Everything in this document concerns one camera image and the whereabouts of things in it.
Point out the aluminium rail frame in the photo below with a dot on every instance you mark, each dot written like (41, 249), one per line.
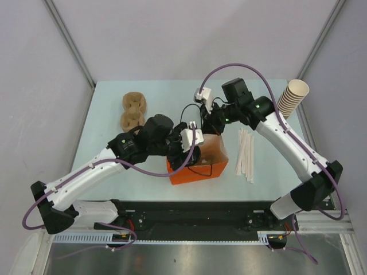
(321, 246)

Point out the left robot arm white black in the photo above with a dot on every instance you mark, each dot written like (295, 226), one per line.
(59, 202)

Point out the single pulp cup carrier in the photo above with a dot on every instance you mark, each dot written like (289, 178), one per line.
(210, 157)

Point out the brown pulp cup carrier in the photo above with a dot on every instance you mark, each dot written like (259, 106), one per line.
(134, 105)

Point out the white cable duct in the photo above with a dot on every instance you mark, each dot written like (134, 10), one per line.
(114, 238)

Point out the bundle of wrapped straws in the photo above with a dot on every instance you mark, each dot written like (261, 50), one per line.
(245, 156)

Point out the stack of paper cups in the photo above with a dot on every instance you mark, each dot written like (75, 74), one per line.
(295, 91)

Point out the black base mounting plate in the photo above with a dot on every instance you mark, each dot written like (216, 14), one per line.
(199, 220)

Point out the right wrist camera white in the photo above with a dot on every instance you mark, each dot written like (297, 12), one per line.
(204, 96)

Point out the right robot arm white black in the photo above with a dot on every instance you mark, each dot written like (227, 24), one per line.
(319, 177)

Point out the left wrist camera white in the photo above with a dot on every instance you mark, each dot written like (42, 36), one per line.
(191, 136)

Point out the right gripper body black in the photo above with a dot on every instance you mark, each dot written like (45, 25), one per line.
(218, 118)

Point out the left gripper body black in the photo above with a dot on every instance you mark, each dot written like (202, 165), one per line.
(175, 150)

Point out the orange paper bag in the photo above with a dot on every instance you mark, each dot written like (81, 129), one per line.
(199, 172)

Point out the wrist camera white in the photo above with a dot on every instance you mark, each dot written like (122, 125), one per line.
(191, 136)
(204, 96)

